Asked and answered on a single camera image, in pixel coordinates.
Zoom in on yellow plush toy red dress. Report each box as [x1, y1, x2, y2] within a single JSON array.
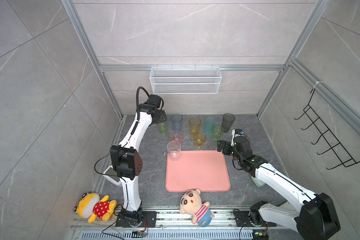
[[74, 193, 117, 223]]

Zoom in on short yellow glass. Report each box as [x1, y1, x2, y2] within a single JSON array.
[[194, 132, 207, 148]]

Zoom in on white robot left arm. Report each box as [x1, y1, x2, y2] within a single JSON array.
[[111, 95, 167, 221]]

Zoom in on dark grey glass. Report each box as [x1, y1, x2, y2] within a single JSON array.
[[222, 113, 236, 133]]

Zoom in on aluminium rail at front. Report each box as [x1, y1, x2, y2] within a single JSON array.
[[66, 206, 287, 240]]

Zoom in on white wire mesh basket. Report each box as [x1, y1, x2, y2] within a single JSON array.
[[150, 67, 222, 94]]

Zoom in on short pink glass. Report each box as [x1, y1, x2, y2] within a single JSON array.
[[170, 130, 184, 143]]

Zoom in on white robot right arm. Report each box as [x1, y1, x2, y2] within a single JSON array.
[[217, 134, 341, 240]]

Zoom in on boy plush doll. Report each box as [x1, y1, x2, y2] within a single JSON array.
[[180, 189, 215, 227]]

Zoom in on teal dimpled glass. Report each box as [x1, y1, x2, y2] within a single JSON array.
[[204, 116, 216, 135]]

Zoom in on tall blue glass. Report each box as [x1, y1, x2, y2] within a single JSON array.
[[171, 114, 183, 131]]

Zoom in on tall green glass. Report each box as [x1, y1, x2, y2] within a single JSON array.
[[157, 121, 168, 135]]

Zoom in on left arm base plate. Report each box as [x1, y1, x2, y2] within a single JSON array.
[[116, 211, 157, 228]]

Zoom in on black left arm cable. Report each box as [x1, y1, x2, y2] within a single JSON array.
[[135, 86, 151, 115]]

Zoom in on tall yellow glass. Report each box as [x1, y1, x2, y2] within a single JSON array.
[[189, 117, 202, 136]]

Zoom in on pale green box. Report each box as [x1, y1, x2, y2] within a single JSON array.
[[251, 177, 266, 188]]

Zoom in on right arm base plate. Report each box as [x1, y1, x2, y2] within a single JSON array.
[[233, 209, 277, 227]]

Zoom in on white digital clock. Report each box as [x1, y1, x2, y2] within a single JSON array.
[[103, 166, 122, 187]]

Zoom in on pink plastic tray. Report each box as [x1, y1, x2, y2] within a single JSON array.
[[166, 150, 231, 192]]

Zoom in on clear glass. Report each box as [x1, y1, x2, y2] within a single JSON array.
[[167, 141, 181, 162]]

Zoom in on short green glass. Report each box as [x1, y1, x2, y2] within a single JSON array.
[[211, 125, 224, 141]]

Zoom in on black wire hook rack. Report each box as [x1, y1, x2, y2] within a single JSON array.
[[294, 89, 360, 170]]

